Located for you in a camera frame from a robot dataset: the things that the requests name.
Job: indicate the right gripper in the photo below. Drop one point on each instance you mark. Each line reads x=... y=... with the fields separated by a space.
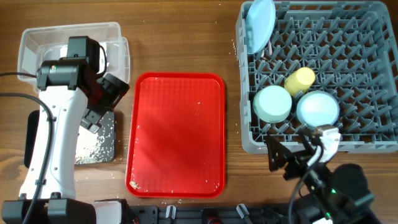
x=277 y=151

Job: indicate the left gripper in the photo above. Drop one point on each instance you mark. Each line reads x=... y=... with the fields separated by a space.
x=117 y=88

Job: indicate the light blue bowl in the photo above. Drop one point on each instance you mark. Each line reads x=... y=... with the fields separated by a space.
x=317 y=108

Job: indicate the mint green bowl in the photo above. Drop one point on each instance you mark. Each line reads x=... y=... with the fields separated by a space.
x=272 y=104

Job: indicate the yellow plastic cup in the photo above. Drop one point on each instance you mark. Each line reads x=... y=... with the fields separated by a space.
x=300 y=80

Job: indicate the white plastic spoon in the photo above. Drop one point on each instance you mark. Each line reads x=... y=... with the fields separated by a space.
x=270 y=48

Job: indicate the light blue plate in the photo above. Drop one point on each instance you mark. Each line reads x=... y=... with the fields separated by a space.
x=260 y=22

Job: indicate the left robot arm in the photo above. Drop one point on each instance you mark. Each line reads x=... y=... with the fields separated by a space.
x=68 y=87

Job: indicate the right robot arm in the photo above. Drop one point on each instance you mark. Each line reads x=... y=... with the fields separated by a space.
x=342 y=195

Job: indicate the grey dishwasher rack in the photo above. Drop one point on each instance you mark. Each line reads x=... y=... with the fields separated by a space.
x=352 y=50

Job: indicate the black tray bin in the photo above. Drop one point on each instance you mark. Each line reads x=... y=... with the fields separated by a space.
x=90 y=149

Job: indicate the small food crumb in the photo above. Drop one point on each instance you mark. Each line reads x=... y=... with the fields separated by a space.
x=134 y=185

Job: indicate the red serving tray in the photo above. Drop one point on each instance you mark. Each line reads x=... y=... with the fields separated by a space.
x=177 y=136

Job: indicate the clear plastic bin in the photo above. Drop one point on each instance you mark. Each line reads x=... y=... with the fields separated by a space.
x=50 y=43

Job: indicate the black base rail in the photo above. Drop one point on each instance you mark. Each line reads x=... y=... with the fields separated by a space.
x=190 y=215

